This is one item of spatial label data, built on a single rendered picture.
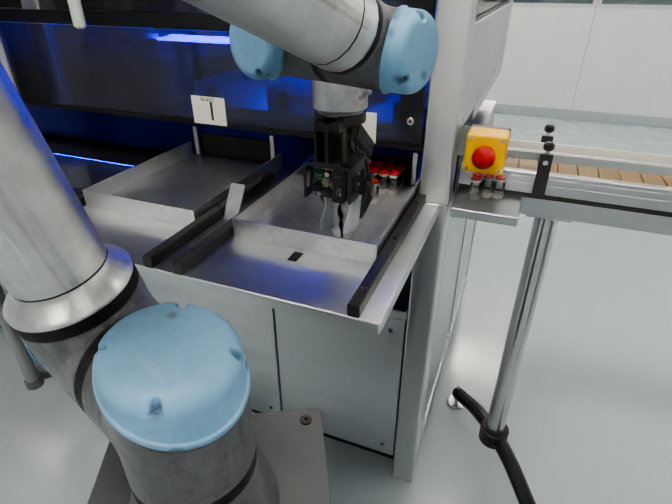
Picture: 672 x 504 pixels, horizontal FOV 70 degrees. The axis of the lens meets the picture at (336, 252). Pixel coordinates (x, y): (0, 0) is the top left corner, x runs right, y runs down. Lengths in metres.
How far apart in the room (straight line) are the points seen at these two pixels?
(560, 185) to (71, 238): 0.87
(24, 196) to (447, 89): 0.69
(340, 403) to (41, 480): 0.91
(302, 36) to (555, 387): 1.70
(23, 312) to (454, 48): 0.73
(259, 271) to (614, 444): 1.38
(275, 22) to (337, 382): 1.09
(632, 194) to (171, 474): 0.92
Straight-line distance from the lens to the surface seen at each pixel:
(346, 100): 0.64
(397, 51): 0.45
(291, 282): 0.71
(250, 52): 0.55
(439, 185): 0.96
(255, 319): 1.33
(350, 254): 0.76
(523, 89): 5.57
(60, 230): 0.44
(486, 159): 0.89
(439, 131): 0.92
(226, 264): 0.77
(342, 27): 0.41
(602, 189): 1.06
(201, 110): 1.13
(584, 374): 2.04
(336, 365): 1.30
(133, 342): 0.42
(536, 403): 1.85
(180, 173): 1.17
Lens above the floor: 1.27
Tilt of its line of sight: 30 degrees down
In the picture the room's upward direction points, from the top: straight up
